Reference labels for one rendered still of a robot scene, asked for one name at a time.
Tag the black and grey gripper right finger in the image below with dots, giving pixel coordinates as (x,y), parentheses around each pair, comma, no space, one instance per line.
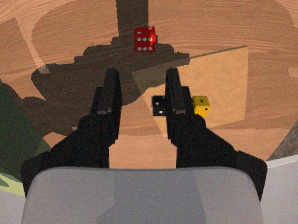
(196,144)

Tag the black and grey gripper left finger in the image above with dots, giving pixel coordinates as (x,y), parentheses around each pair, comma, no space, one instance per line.
(90,143)

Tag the red die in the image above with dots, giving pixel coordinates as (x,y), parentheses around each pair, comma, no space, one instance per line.
(144,39)

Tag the black die with white pips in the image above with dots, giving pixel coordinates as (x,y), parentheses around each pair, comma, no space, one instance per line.
(158,106)

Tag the yellow die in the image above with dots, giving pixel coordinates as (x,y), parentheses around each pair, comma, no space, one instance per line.
(201,105)

